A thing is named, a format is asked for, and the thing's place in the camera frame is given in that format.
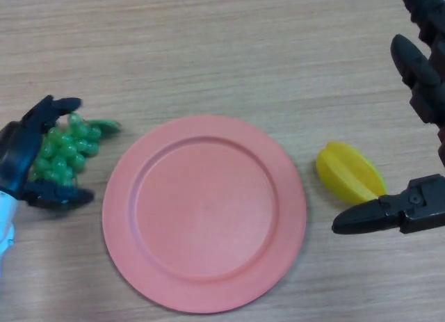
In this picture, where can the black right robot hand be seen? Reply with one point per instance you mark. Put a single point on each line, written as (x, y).
(431, 92)

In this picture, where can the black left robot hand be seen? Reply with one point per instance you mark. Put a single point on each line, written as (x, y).
(15, 155)

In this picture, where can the green grape bunch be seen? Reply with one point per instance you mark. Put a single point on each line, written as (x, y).
(66, 151)

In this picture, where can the pink round plate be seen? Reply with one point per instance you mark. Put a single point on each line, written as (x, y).
(205, 214)

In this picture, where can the yellow starfruit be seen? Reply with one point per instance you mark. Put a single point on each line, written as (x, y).
(344, 172)

